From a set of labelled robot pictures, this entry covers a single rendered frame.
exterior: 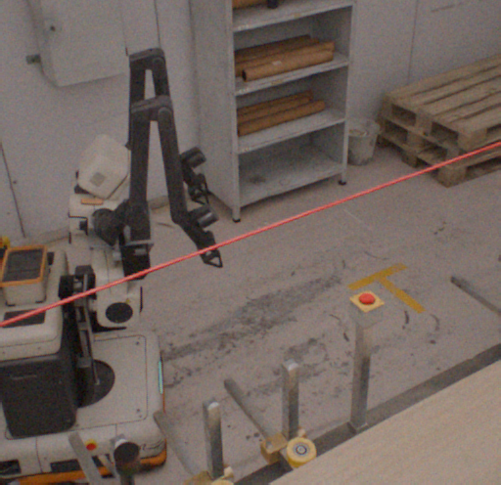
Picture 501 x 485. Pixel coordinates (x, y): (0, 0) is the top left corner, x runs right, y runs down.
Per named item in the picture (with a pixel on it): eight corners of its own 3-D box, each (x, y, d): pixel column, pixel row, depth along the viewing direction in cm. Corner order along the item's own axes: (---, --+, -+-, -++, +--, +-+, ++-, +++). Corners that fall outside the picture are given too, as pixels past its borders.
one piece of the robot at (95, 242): (87, 250, 243) (87, 223, 237) (88, 242, 247) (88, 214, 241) (118, 251, 245) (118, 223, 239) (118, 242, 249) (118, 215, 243)
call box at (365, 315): (347, 318, 208) (348, 297, 203) (367, 309, 211) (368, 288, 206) (363, 331, 203) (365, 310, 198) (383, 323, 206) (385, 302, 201)
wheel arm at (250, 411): (223, 388, 235) (222, 378, 232) (232, 384, 236) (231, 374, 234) (299, 487, 204) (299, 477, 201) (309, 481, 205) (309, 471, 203)
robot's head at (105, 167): (73, 187, 245) (100, 155, 240) (76, 157, 262) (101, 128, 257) (110, 207, 252) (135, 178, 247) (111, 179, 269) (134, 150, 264)
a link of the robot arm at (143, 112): (128, 90, 223) (128, 103, 215) (172, 94, 226) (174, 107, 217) (124, 213, 247) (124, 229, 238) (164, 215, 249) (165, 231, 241)
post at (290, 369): (282, 476, 224) (281, 361, 198) (291, 470, 226) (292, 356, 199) (288, 484, 222) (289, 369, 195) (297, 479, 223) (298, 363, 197)
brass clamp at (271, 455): (258, 452, 214) (258, 440, 211) (296, 432, 220) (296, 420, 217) (270, 466, 210) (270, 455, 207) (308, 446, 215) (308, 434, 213)
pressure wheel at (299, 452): (285, 486, 202) (284, 458, 196) (288, 462, 209) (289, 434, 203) (313, 490, 201) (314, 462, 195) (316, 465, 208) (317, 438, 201)
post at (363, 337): (347, 425, 232) (354, 317, 207) (359, 418, 234) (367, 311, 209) (356, 435, 229) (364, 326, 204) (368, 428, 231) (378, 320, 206)
